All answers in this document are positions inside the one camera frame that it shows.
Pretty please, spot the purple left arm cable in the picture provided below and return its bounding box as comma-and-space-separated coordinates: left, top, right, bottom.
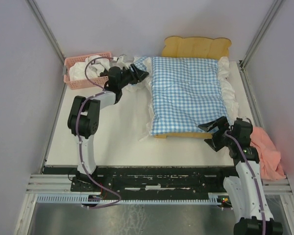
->
76, 56, 122, 209

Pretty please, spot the pink plastic basket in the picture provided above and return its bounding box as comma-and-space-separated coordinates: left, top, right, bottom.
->
63, 52, 112, 90

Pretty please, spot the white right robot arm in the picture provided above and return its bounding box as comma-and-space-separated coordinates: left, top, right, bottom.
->
198, 116, 283, 235

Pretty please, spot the wooden pet bed frame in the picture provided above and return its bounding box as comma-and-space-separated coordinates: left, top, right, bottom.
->
156, 36, 231, 138

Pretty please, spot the aluminium frame post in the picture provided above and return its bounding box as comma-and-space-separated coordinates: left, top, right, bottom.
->
239, 0, 285, 71
25, 0, 65, 64

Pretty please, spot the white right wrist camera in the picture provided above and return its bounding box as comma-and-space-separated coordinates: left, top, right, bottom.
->
237, 117, 252, 124

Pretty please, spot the aluminium frame post left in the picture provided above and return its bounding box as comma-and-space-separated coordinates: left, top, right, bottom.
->
25, 0, 65, 64

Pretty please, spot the blue gingham pillow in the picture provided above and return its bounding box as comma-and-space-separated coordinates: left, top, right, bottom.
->
125, 57, 152, 92

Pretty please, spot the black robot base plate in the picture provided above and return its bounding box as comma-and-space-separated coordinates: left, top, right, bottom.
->
71, 166, 236, 196

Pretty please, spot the white slotted cable duct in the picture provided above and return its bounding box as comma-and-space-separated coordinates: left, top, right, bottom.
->
36, 193, 221, 206

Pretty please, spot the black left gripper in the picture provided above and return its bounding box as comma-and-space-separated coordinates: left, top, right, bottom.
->
119, 64, 149, 89

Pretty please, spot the aluminium frame post right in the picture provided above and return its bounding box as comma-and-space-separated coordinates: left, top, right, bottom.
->
239, 0, 285, 71

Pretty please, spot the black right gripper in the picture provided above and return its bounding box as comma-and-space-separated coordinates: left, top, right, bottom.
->
197, 116, 236, 152

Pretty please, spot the pink cloth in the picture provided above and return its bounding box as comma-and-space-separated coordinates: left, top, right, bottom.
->
250, 126, 286, 181

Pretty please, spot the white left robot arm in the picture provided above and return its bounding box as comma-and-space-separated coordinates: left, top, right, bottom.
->
67, 64, 149, 191

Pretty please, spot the blue gingham mattress pad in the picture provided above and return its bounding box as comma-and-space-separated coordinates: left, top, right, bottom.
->
146, 56, 239, 137

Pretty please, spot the white cloth in basket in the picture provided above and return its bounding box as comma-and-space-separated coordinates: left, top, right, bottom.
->
69, 55, 110, 81

